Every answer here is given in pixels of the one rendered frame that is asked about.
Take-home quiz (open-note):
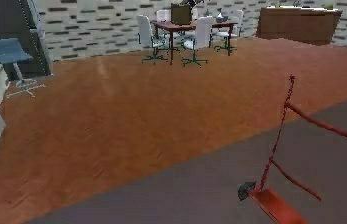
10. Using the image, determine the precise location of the red kick scooter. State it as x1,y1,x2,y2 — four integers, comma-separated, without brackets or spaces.
237,74,347,224

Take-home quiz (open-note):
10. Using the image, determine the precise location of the brown wooden sideboard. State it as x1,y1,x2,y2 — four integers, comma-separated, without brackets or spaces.
256,5,344,47

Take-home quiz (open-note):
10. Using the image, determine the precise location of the dark doorway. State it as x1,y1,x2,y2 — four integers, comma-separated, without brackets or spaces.
0,0,54,82

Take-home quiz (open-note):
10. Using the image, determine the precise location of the dark red dining table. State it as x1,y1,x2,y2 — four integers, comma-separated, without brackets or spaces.
151,19,239,66

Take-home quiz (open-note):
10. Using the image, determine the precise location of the blue swivel chair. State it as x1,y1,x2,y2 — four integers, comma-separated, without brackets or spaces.
0,37,47,99

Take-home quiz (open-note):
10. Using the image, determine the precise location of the grey kettle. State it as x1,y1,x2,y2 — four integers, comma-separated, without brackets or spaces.
215,8,229,24

